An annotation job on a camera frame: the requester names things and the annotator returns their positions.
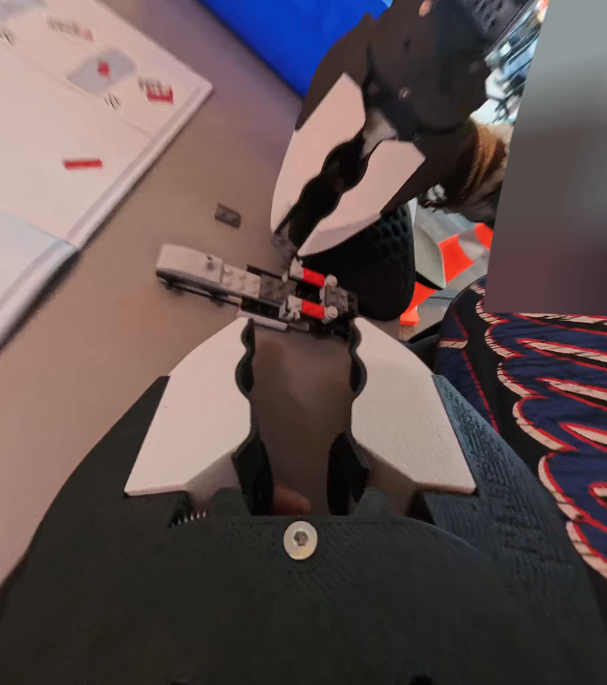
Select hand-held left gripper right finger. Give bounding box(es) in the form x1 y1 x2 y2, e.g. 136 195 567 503
347 317 478 496

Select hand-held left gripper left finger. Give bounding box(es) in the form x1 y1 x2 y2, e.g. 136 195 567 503
124 317 259 498

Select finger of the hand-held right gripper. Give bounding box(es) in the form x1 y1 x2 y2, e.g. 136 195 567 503
295 128 426 259
270 71 368 233

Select grey red toy brick car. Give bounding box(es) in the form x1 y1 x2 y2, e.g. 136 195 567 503
155 243 360 339

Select grey desk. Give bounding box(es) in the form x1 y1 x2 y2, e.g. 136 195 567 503
0 0 416 643

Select person's right hand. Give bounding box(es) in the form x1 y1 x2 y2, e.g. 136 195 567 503
426 124 509 228

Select black dimpled wrist rest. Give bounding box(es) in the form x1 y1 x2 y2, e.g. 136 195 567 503
303 201 416 322

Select white mesh chair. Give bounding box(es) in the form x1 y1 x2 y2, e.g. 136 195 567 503
413 206 449 290

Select orange white traffic cone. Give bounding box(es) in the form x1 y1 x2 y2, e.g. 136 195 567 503
400 222 495 327

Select blue plastic crate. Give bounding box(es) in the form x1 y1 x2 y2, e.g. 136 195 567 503
196 0 390 98

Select person's printed dark shirt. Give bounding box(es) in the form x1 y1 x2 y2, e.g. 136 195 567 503
434 278 607 685

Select open building instruction booklet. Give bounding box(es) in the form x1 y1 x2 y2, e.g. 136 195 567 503
0 0 214 397

